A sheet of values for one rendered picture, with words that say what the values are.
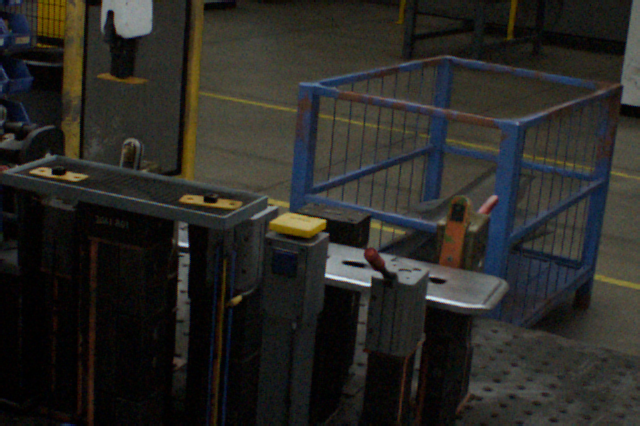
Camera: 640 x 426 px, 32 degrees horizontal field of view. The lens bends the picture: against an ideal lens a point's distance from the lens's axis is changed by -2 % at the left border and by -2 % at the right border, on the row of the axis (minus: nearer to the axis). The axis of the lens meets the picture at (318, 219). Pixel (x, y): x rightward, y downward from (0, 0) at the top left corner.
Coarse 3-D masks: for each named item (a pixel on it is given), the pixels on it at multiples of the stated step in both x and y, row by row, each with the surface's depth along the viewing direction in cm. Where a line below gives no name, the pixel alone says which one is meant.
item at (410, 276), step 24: (384, 288) 167; (408, 288) 165; (384, 312) 167; (408, 312) 166; (384, 336) 168; (408, 336) 167; (384, 360) 170; (408, 360) 172; (384, 384) 171; (408, 384) 175; (384, 408) 172; (408, 408) 177
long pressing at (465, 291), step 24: (336, 264) 189; (408, 264) 192; (432, 264) 193; (360, 288) 180; (432, 288) 181; (456, 288) 182; (480, 288) 183; (504, 288) 185; (456, 312) 175; (480, 312) 175
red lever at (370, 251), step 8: (368, 248) 154; (368, 256) 153; (376, 256) 154; (376, 264) 155; (384, 264) 157; (384, 272) 161; (392, 272) 164; (384, 280) 164; (392, 280) 163; (392, 288) 165
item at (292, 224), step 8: (280, 216) 156; (288, 216) 156; (296, 216) 157; (304, 216) 157; (272, 224) 153; (280, 224) 153; (288, 224) 153; (296, 224) 153; (304, 224) 153; (312, 224) 154; (320, 224) 154; (288, 232) 152; (296, 232) 152; (304, 232) 151; (312, 232) 152
